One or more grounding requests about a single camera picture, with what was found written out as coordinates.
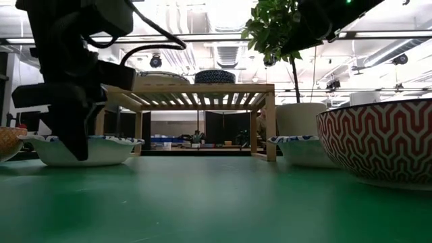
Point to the black ceiling spotlight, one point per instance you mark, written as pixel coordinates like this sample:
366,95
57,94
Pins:
270,61
155,61
400,59

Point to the red zigzag patterned bowl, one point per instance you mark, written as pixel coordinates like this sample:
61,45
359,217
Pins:
378,141

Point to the orange patterned bowl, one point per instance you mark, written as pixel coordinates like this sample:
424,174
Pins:
8,143

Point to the blue storage bins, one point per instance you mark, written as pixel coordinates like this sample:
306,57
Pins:
165,139

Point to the green leafy plant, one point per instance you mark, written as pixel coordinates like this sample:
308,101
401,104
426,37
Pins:
270,30

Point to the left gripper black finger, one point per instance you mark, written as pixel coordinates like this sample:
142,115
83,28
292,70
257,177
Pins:
96,114
72,135

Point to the person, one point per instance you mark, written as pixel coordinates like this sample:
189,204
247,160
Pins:
261,125

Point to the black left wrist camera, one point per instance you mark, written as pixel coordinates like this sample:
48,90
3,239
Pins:
116,76

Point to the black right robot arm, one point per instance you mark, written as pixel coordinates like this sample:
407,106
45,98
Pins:
314,20

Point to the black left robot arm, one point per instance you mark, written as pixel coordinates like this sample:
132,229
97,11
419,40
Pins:
60,23

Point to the black room divider panel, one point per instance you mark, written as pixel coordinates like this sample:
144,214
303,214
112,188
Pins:
226,126

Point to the wooden slatted shelf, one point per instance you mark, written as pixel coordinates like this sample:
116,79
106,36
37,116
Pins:
202,88

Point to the dark blue patterned bowl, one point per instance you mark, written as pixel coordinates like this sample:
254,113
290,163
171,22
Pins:
215,77

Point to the black computer monitor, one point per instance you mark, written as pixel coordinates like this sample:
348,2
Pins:
30,121

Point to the white round column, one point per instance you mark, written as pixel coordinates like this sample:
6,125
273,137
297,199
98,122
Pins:
364,98

